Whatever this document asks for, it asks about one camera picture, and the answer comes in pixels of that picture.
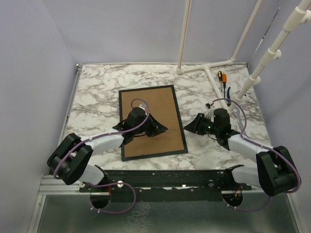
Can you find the silver wrench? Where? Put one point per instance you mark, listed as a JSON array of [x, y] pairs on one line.
[[236, 113]]

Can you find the aluminium front extrusion rail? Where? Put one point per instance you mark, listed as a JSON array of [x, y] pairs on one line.
[[51, 186]]

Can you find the black picture frame brown backing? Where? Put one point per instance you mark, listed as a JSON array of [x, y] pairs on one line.
[[162, 134]]

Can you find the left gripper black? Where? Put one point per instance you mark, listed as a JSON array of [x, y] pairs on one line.
[[156, 127]]

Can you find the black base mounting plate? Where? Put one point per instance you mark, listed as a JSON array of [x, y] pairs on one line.
[[164, 185]]

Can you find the aluminium rail left edge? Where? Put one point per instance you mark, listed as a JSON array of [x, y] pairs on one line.
[[71, 100]]

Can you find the white PVC pipe stand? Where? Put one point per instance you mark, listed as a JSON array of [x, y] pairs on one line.
[[207, 66]]

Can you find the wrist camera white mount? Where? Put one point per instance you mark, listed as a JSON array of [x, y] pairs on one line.
[[210, 110], [144, 107]]

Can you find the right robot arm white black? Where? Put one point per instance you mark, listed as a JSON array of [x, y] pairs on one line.
[[275, 172]]

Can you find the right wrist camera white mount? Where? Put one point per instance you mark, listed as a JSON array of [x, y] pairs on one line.
[[210, 110]]

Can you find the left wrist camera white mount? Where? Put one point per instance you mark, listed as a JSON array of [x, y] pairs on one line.
[[144, 107]]

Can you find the orange handle screwdriver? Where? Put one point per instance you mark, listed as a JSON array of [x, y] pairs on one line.
[[224, 79]]

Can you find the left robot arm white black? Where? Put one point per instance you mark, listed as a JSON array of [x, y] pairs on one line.
[[69, 162]]

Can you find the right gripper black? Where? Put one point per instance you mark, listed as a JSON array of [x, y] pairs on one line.
[[196, 125]]

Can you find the blue handle pliers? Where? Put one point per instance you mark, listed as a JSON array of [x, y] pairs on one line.
[[228, 97]]

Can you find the white PVC jointed pole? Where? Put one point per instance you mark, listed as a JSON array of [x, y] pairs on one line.
[[299, 15]]

